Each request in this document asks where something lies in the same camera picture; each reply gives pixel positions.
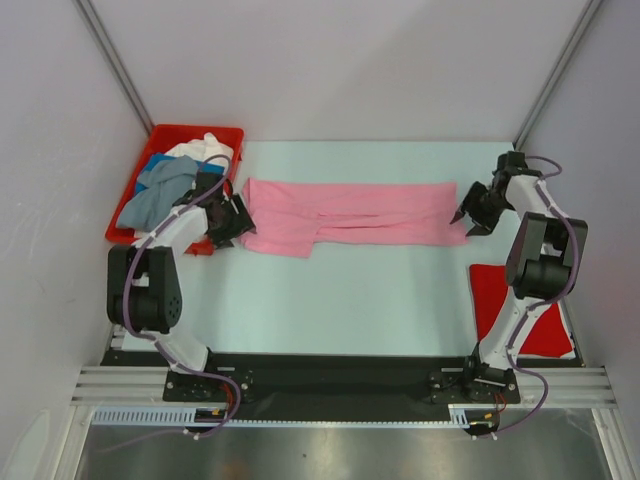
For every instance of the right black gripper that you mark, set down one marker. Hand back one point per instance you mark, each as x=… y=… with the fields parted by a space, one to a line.
x=470 y=207

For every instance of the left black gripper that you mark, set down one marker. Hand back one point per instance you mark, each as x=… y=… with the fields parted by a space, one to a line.
x=241 y=223

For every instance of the pink t shirt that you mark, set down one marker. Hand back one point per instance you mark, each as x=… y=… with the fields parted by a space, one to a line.
x=290 y=218

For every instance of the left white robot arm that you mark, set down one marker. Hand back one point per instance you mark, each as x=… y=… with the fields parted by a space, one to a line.
x=143 y=287

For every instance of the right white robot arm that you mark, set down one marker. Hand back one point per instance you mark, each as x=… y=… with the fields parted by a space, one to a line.
x=541 y=268

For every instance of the white t shirt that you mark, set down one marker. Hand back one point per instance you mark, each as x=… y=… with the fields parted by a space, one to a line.
x=202 y=149

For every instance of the grey t shirt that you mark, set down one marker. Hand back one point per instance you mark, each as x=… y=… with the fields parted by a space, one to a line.
x=147 y=209

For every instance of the blue t shirt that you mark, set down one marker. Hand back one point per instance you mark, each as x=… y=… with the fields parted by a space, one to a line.
x=162 y=168

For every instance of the red plastic bin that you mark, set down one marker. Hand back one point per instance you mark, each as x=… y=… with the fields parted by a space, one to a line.
x=161 y=139

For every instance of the red folded t shirt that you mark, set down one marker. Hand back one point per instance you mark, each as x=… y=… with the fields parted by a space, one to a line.
x=549 y=338

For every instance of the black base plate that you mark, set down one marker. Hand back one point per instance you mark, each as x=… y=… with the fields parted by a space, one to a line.
x=333 y=388

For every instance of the aluminium frame rail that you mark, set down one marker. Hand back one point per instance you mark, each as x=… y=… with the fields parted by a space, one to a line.
x=569 y=388

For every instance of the right slotted cable duct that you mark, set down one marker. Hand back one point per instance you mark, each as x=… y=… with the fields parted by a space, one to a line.
x=471 y=415

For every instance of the slotted cable duct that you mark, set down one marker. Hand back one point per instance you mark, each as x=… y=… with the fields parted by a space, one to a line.
x=165 y=416
x=471 y=415

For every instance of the left slotted cable duct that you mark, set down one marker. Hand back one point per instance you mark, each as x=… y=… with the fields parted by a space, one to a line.
x=165 y=416

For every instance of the right aluminium corner post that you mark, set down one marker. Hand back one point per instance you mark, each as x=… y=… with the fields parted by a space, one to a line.
x=569 y=50

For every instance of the aluminium corner post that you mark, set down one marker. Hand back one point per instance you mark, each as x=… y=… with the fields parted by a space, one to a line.
x=112 y=58
x=569 y=50

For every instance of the left aluminium corner post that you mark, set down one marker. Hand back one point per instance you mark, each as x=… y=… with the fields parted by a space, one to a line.
x=112 y=58

